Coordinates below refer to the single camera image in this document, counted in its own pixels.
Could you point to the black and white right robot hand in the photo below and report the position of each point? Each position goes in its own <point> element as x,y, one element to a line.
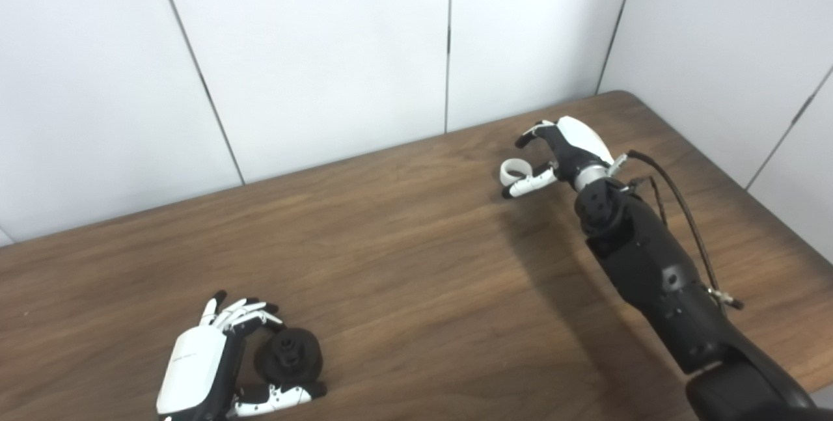
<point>579,141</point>

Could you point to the round black part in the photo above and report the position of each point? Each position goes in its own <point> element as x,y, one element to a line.
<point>289,356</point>

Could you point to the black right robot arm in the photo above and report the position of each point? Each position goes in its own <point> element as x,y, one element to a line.
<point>657,278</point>

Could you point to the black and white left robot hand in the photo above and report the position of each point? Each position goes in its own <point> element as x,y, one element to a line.
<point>192,369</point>

